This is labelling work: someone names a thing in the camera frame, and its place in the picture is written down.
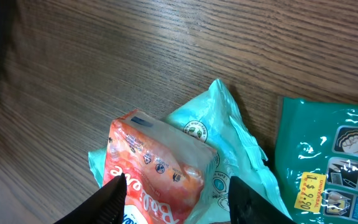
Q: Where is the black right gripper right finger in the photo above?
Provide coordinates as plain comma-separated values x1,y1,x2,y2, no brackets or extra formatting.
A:
228,176,295,224

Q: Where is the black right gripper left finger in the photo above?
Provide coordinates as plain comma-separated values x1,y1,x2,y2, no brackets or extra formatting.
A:
55,173,127,224

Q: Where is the orange red tissue packet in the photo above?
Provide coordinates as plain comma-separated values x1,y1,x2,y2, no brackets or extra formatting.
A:
103,110,216,224

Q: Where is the white teal wipes packet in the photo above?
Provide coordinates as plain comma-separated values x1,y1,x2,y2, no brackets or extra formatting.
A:
88,80,288,223

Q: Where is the green 3M gloves packet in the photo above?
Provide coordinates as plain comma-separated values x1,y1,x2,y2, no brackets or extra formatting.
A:
275,98,358,224

